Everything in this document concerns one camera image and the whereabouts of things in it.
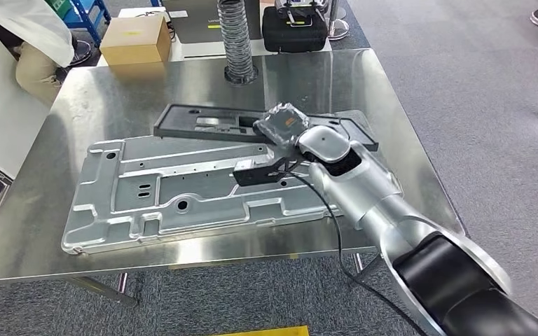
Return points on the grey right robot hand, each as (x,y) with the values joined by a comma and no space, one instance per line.
(280,125)

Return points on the black plastic frame part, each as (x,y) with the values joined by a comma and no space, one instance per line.
(190,125)

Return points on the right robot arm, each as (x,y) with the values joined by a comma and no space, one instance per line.
(366,195)

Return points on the stainless steel workbench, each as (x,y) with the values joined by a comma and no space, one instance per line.
(134,92)

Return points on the black carrying case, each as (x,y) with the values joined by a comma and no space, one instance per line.
(292,37)

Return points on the grey handheld controller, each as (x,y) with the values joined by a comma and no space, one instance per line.
(301,9)

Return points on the stamped silver metal plate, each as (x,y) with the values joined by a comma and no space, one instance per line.
(157,199)

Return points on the brown cardboard box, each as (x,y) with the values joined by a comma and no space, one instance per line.
(134,42)

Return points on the blue metal cart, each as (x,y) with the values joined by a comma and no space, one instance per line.
(88,11)

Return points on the person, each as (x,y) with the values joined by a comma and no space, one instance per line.
(27,42)

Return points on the white panel table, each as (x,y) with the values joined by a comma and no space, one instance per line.
(0,116)

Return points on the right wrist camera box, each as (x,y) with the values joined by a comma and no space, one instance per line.
(255,174)

